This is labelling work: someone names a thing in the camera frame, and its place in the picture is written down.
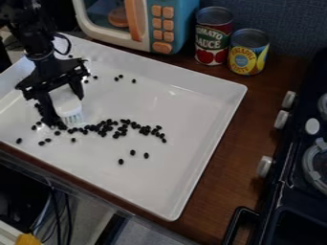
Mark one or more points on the pile of black bits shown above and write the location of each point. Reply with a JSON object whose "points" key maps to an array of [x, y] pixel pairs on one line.
{"points": [[106, 127]]}

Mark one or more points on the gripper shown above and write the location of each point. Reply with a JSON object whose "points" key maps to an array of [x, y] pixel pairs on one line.
{"points": [[51, 74]]}

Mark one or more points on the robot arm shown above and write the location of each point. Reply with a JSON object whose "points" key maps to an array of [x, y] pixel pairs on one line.
{"points": [[32, 30]]}

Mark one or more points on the yellow pineapple can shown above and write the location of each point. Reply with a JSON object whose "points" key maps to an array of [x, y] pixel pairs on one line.
{"points": [[248, 52]]}

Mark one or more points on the toy stove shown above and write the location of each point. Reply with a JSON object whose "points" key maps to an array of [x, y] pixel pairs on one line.
{"points": [[294, 166]]}

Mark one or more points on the white tray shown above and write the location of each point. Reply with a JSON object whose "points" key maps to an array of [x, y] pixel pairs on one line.
{"points": [[140, 124]]}

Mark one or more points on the red tomato sauce can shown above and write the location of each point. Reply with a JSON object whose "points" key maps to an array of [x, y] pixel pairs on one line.
{"points": [[213, 36]]}

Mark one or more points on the toy microwave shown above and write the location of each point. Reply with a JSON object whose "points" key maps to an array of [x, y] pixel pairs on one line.
{"points": [[138, 22]]}

